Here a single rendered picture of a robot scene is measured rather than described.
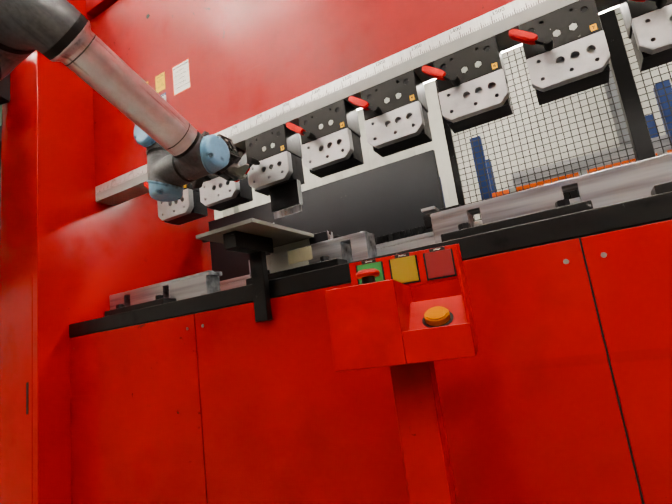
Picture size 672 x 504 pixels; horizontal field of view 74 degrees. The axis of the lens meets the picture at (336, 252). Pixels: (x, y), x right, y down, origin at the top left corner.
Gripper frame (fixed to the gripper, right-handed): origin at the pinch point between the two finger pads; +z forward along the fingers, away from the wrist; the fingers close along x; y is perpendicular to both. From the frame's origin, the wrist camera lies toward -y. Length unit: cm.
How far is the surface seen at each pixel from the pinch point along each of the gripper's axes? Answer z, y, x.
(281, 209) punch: 6.3, 3.1, -14.7
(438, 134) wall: 413, 37, 173
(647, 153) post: 79, 98, -47
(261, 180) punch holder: 2.5, 3.7, -5.0
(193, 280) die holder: 4.0, -35.3, -14.4
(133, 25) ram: 3, -14, 89
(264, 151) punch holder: 2.8, 9.0, 2.1
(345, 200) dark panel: 57, 6, 0
